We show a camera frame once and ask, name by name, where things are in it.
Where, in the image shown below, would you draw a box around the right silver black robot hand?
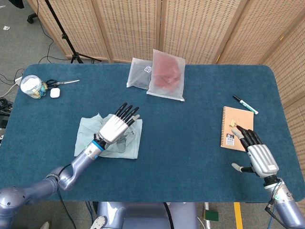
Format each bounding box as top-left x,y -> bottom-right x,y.
231,125 -> 280,178

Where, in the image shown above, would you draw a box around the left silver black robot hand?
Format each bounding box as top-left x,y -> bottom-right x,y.
97,102 -> 141,145

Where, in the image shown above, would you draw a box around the light green shirt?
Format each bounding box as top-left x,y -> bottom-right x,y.
73,113 -> 143,160

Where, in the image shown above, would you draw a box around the kraft spiral notebook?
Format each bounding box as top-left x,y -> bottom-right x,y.
220,106 -> 255,152

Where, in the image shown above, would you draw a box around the frosted bag with dark garment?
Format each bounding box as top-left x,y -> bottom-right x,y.
126,57 -> 153,90

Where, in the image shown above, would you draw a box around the blue table cover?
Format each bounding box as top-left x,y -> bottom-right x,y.
0,63 -> 305,203

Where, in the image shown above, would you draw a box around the frosted bag with red garment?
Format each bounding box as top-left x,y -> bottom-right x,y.
146,49 -> 186,103

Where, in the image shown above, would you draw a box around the green block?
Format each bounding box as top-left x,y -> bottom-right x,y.
204,209 -> 219,222

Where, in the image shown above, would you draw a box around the silver table leg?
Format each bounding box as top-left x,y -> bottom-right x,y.
204,202 -> 213,229

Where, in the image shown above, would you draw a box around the blue-grey robot torso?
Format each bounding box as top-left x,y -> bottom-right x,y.
90,201 -> 200,229

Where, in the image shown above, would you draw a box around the clear jar with white lid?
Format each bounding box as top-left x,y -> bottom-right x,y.
20,74 -> 48,99

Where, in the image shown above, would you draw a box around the woven wooden folding screen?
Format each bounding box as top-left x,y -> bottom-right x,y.
27,0 -> 305,215

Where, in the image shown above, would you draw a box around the black tripod stand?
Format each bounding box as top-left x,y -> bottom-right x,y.
44,0 -> 102,64

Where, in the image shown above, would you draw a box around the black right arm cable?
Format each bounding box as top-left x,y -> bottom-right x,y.
264,202 -> 294,229

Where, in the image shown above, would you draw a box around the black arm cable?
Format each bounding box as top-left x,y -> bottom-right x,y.
56,164 -> 77,229
264,202 -> 294,229

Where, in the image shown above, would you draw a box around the black-handled scissors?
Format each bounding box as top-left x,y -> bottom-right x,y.
45,79 -> 80,88

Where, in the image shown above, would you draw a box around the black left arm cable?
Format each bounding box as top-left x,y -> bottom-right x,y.
56,164 -> 77,229

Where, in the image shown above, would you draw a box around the black floor cable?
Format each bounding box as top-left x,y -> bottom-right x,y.
35,0 -> 72,65

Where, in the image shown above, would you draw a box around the black cable bundle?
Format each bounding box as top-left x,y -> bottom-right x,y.
0,95 -> 14,117

